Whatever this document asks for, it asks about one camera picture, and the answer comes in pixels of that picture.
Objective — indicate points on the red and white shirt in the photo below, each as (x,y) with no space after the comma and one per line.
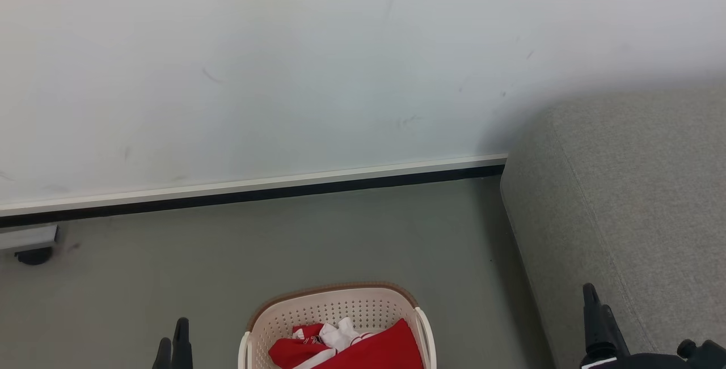
(334,336)

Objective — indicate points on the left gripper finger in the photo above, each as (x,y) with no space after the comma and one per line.
(163,355)
(182,346)

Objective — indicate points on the black caster wheel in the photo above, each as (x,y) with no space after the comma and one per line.
(34,257)

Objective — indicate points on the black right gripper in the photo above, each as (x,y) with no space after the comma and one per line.
(658,361)

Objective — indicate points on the white and black baseboard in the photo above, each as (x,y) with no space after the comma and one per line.
(255,189)

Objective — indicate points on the white box with black wheel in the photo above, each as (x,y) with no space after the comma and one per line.
(28,238)

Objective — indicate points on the red shorts with white trim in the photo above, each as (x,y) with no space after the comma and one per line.
(391,349)

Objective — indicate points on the grey fabric sofa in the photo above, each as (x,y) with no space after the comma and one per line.
(635,210)

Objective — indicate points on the cream perforated laundry basket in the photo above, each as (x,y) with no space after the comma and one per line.
(340,306)

